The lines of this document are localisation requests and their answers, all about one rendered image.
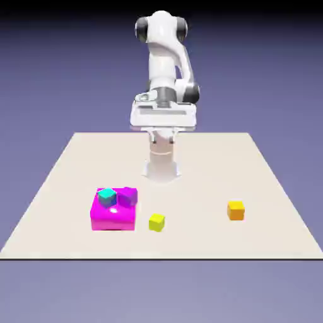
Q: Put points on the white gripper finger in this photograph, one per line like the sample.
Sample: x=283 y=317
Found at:
x=171 y=137
x=153 y=137

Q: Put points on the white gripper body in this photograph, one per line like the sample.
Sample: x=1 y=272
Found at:
x=164 y=118

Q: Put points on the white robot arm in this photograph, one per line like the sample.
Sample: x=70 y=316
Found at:
x=161 y=68

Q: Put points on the small purple cube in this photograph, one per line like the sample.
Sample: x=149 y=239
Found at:
x=128 y=197

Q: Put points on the small teal cube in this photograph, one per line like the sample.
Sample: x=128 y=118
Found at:
x=107 y=197

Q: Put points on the small yellow cube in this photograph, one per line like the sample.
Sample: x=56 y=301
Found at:
x=156 y=222

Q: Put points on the small orange cube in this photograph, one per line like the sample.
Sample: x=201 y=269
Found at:
x=236 y=210

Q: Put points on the large magenta box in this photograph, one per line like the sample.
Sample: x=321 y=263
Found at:
x=113 y=218

